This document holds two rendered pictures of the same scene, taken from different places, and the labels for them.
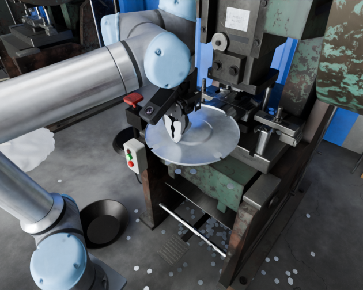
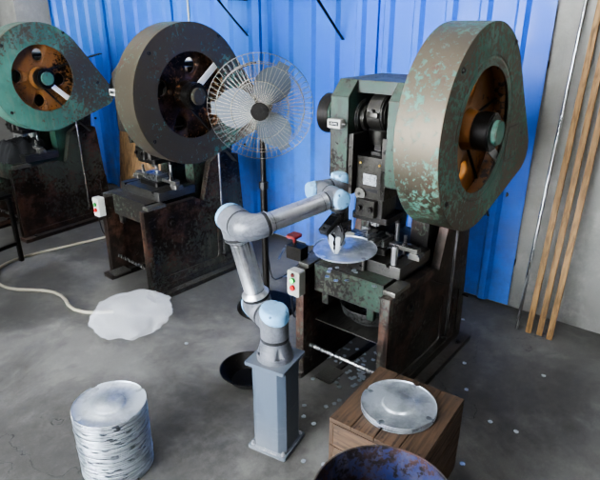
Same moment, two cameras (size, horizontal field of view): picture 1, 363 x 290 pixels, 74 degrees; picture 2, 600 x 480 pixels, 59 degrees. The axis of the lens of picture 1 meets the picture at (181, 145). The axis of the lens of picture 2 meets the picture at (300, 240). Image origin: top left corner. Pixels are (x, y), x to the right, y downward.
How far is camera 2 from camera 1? 171 cm
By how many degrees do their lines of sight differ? 19
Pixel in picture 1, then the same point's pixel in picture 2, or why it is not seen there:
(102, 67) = (319, 201)
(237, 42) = (370, 192)
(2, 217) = (134, 372)
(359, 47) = (407, 192)
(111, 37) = (313, 190)
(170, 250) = (326, 373)
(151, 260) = (304, 398)
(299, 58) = not seen: hidden behind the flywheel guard
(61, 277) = (281, 315)
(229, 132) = (370, 249)
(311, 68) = not seen: hidden behind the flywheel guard
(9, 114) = (291, 215)
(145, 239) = not seen: hidden behind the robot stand
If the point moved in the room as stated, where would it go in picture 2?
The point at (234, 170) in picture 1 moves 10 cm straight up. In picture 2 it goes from (376, 279) to (377, 259)
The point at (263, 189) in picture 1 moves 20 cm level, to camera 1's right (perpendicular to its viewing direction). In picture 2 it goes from (396, 287) to (441, 286)
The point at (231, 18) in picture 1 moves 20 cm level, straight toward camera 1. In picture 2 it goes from (366, 179) to (365, 191)
